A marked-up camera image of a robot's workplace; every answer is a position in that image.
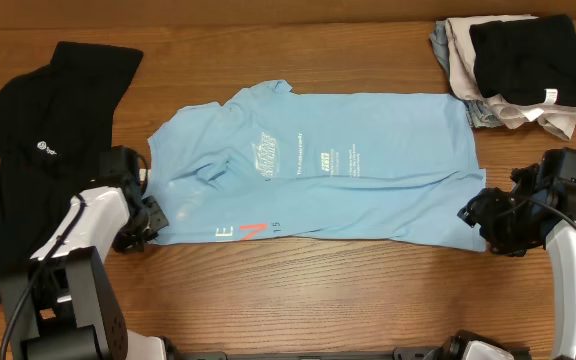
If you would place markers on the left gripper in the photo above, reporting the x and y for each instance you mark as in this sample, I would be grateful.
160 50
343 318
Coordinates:
144 220

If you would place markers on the folded beige garment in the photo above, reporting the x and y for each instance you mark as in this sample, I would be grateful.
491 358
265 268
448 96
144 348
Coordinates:
495 111

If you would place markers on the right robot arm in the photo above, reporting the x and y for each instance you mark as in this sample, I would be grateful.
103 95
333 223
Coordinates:
560 245

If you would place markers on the folded blue denim garment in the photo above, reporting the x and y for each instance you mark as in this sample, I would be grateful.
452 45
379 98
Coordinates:
440 45

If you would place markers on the folded black garment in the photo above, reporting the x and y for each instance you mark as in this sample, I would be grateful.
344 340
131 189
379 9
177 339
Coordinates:
522 60

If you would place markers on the black polo shirt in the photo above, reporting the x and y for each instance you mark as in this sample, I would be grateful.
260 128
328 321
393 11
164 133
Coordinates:
54 124

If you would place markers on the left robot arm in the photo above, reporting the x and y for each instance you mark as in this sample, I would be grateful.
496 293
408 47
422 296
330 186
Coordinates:
61 305

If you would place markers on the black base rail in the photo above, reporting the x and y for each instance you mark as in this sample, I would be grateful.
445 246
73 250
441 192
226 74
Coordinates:
399 353

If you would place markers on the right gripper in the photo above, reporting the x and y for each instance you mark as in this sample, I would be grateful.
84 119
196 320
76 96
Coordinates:
484 215

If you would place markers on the light blue printed t-shirt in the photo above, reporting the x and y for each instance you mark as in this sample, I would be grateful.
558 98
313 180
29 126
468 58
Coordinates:
272 163

